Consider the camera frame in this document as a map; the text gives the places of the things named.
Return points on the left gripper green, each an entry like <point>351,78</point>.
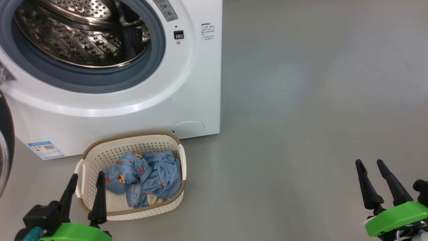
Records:
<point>77,232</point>

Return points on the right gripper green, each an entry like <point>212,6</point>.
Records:
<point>398,217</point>

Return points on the beige cloth garment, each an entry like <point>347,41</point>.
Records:
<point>154,199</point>

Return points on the blue printed garment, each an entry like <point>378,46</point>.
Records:
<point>160,177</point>

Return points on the black glass washing machine door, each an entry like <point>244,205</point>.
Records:
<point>6,140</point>

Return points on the cream perforated laundry basket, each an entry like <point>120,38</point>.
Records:
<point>97,160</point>

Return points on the white front-load washing machine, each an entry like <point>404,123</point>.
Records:
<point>187,83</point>

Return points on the blue energy label sticker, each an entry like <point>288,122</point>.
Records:
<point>46,149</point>

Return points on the round white filter cover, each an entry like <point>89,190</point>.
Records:
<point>188,129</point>

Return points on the black text instruction label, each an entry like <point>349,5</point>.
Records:
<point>208,31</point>

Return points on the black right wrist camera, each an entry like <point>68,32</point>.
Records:
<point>422,192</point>

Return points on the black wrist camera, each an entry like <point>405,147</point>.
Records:
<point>422,192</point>
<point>41,216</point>

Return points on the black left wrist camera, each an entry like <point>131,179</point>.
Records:
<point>41,216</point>

